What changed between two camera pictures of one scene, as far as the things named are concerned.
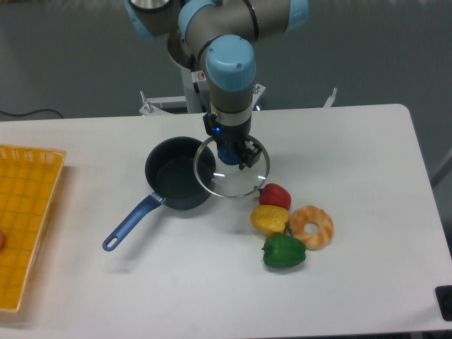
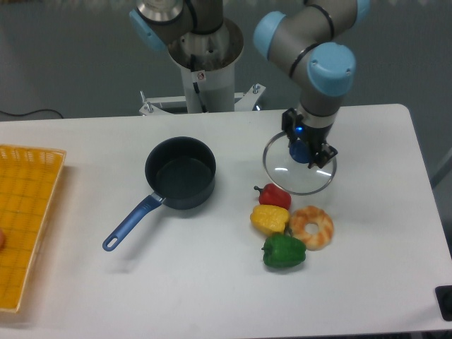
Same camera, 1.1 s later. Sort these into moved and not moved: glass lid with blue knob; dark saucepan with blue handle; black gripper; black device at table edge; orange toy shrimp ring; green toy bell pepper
Moved: glass lid with blue knob; black gripper
Not moved: green toy bell pepper; orange toy shrimp ring; black device at table edge; dark saucepan with blue handle
